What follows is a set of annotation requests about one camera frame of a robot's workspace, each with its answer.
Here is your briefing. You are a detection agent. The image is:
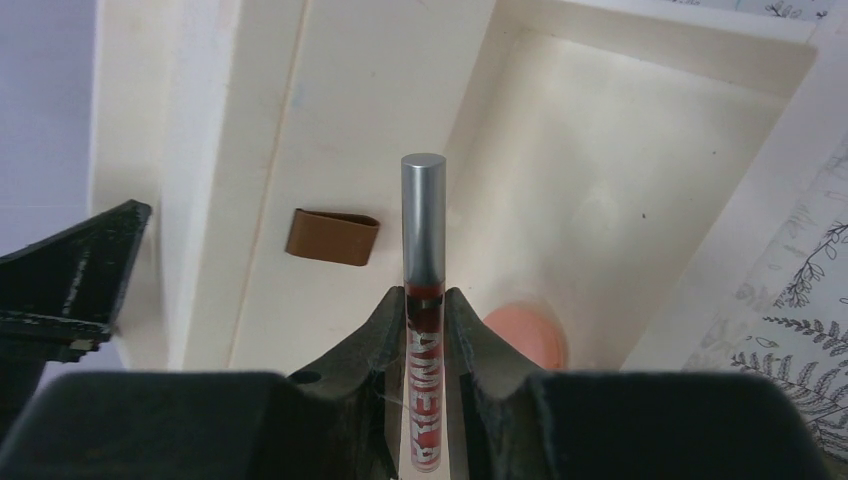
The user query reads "red lip gloss tube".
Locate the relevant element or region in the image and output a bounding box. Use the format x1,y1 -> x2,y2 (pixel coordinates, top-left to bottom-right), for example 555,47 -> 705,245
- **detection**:
401,153 -> 447,473

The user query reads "pink round makeup puff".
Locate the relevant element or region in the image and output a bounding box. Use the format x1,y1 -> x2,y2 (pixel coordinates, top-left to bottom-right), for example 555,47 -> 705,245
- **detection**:
483,302 -> 569,370

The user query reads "white drawer organizer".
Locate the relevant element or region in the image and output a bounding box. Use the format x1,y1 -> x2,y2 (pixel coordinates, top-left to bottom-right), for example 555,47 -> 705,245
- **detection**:
90,1 -> 847,372

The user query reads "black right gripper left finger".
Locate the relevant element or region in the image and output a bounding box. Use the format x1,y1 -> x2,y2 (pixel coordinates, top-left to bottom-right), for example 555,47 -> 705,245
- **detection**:
1,286 -> 405,479

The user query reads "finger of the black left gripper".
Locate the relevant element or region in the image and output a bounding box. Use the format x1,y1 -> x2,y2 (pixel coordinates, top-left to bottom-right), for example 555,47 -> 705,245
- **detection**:
1,200 -> 152,431

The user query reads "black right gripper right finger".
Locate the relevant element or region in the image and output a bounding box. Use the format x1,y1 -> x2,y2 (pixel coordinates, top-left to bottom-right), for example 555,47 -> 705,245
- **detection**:
444,288 -> 830,479

